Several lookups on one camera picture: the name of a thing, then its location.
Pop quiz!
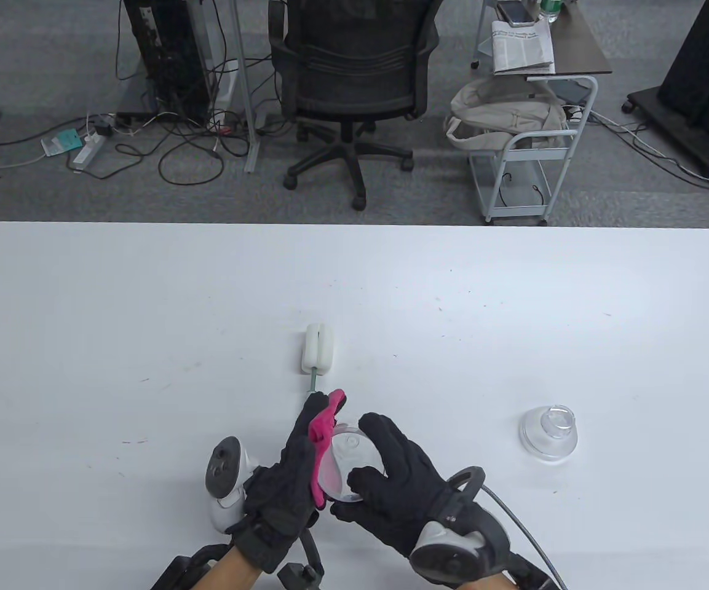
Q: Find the pink cloth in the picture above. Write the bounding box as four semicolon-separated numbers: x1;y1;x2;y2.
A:
308;388;347;511

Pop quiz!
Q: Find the clear domed cup lid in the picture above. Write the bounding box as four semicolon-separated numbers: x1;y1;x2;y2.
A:
519;404;578;462

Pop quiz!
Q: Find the clear shaker cup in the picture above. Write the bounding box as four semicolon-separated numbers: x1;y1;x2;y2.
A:
317;430;386;505

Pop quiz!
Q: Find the tangle of black cables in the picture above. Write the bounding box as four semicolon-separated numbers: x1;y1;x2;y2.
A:
111;55;281;185

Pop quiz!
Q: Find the folded newspaper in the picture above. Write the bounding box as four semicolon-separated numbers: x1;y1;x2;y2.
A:
491;20;557;76

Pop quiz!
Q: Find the teal label power adapter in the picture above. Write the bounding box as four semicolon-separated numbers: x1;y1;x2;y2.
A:
41;128;81;157

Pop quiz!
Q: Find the black computer tower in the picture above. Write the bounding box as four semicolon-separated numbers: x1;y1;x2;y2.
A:
122;0;216;124

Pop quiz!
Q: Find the white sponge cup brush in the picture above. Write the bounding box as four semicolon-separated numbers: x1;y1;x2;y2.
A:
302;324;336;400

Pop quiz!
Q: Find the beige bag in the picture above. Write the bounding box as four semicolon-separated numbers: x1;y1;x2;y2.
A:
443;77;567;153

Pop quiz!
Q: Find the white metal cart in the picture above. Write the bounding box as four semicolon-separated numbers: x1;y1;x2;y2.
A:
468;75;599;226

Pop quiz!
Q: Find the black wrist sensor box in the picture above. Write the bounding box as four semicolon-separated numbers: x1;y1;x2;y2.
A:
151;544;226;590
505;553;561;590

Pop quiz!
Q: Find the brown side table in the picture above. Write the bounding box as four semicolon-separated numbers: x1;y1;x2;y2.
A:
474;0;613;77

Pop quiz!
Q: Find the black wheeled stand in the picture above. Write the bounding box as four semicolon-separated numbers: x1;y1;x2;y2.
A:
622;0;709;180

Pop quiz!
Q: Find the person's left hand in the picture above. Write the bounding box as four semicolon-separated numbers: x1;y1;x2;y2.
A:
228;391;329;572

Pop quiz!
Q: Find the white power strip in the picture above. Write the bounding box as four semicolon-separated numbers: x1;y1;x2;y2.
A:
71;132;107;171

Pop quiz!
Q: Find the white desk leg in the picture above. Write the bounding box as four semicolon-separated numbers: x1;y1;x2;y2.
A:
228;0;263;174

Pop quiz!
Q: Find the black office chair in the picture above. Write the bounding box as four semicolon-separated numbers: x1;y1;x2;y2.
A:
268;0;442;211

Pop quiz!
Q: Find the person's left forearm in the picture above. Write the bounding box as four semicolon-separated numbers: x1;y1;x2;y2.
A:
197;544;263;590

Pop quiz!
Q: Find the person's right hand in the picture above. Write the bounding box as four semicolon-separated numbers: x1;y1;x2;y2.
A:
330;413;453;557

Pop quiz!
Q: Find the grey tracking controller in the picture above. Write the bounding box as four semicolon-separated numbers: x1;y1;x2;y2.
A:
205;436;263;534
410;466;512;586

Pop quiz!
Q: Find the grey glove cable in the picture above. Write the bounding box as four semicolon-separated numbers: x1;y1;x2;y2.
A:
483;484;567;590

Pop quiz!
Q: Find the smartphone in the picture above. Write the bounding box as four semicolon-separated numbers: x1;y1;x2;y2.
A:
497;0;537;26

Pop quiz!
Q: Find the person's right forearm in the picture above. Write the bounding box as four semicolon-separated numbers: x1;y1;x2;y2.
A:
456;575;518;590

